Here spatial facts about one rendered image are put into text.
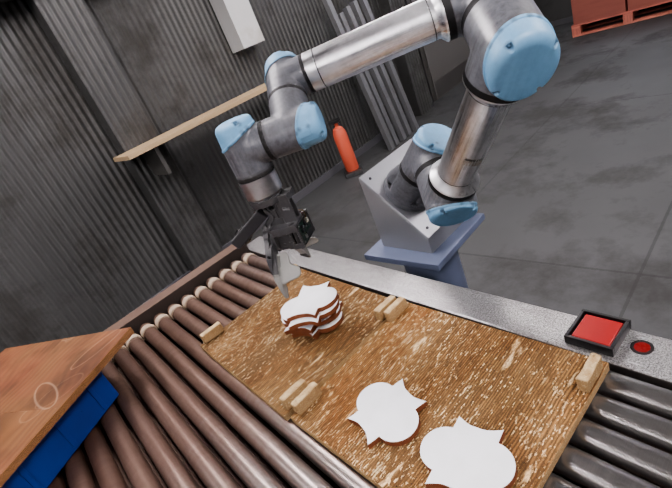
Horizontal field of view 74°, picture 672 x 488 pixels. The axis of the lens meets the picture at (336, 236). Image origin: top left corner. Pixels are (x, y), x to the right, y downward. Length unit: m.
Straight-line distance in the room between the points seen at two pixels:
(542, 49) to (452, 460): 0.61
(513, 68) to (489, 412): 0.53
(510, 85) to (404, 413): 0.55
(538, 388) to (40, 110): 3.54
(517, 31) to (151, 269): 3.58
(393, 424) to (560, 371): 0.27
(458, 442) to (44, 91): 3.54
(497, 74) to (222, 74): 3.74
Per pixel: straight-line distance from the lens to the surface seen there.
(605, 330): 0.88
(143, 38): 4.14
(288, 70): 0.90
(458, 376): 0.83
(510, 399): 0.78
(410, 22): 0.88
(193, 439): 1.02
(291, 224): 0.88
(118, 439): 1.17
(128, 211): 3.91
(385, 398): 0.82
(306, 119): 0.80
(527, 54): 0.78
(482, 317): 0.95
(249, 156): 0.83
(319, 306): 0.97
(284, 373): 0.98
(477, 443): 0.73
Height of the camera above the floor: 1.53
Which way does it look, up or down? 25 degrees down
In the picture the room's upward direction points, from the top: 23 degrees counter-clockwise
